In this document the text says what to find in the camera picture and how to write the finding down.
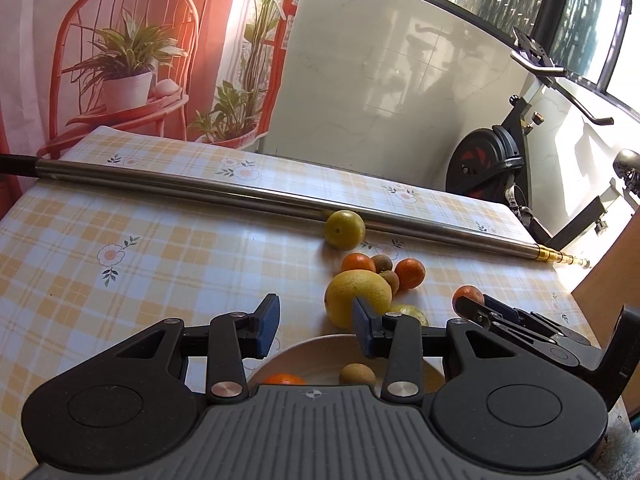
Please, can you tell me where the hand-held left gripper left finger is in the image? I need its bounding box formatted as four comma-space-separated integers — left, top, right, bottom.
107, 293, 282, 403

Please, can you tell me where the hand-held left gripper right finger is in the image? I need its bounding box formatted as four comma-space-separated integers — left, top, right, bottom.
351, 296, 526, 404

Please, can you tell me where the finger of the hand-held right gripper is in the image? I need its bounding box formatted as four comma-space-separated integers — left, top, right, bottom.
457, 296, 581, 368
484, 296, 593, 348

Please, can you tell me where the tangerine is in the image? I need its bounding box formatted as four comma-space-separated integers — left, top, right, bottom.
262, 373, 307, 387
393, 258, 426, 290
452, 285, 486, 318
341, 253, 377, 275

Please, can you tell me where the large yellow grapefruit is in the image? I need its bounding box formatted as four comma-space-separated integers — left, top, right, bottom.
324, 269, 393, 327

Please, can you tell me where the small yellow-green citrus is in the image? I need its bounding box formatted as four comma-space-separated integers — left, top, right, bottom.
324, 210, 366, 251
387, 304, 430, 327

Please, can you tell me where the cream ceramic bowl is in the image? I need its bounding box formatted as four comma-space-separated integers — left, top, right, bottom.
247, 334, 446, 391

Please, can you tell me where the wooden board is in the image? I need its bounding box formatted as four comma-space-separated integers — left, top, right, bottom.
570, 220, 640, 321

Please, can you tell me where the telescopic metal pole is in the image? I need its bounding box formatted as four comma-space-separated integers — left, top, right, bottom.
0, 152, 591, 268

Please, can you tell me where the black exercise bike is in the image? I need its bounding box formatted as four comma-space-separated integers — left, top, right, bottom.
445, 27, 640, 261

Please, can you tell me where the printed backdrop cloth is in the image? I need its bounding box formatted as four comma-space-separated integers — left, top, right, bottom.
0, 0, 311, 161

